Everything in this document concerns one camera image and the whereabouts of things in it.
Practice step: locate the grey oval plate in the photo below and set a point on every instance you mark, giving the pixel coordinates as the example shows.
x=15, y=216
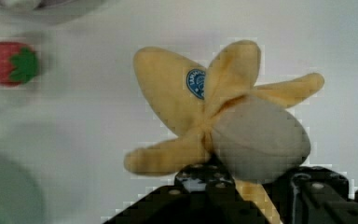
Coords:
x=51, y=11

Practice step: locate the red strawberry toy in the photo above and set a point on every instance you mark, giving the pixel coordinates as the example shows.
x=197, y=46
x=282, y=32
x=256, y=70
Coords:
x=19, y=63

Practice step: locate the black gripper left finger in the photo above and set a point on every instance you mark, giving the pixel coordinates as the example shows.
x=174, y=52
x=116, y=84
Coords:
x=202, y=193

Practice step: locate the yellow plush banana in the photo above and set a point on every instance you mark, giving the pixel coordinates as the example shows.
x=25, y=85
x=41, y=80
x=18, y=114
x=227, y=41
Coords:
x=220, y=111

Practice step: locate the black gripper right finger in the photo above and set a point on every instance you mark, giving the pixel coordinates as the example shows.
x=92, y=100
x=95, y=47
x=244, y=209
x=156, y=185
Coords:
x=313, y=195

